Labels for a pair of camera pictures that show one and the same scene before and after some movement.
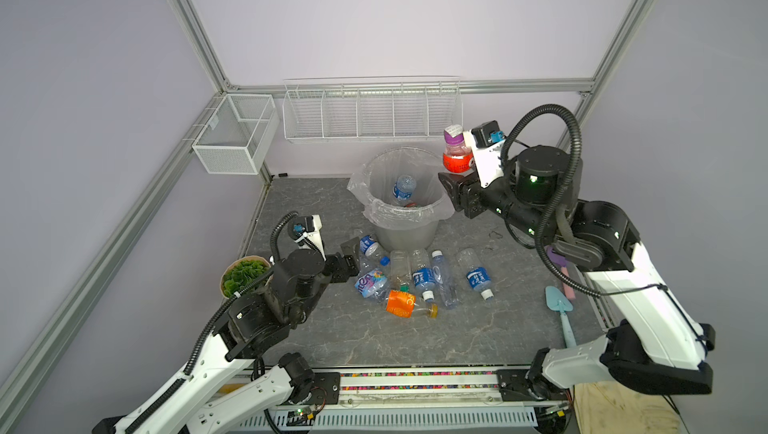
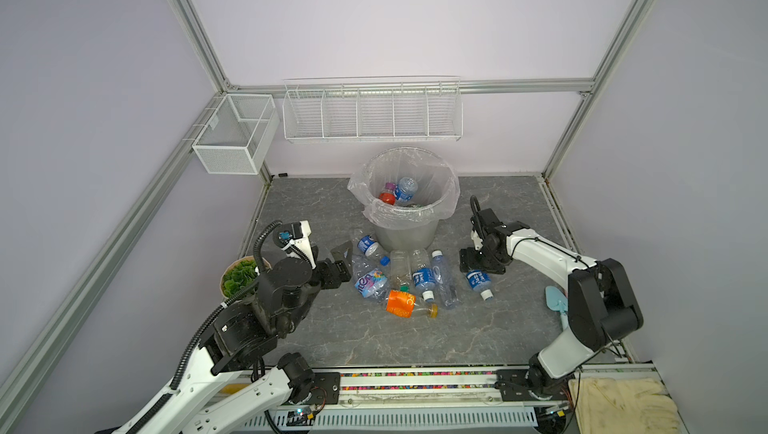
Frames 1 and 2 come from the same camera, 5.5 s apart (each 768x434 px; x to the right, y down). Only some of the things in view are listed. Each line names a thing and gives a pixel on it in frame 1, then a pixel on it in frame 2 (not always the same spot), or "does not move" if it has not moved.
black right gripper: x=470 y=193 → x=466 y=261
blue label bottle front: x=404 y=188 does not move
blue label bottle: x=478 y=276 does not move
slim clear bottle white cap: x=443 y=280 does not move
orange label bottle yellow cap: x=403 y=303 does not move
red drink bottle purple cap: x=457 y=157 → x=388 y=195
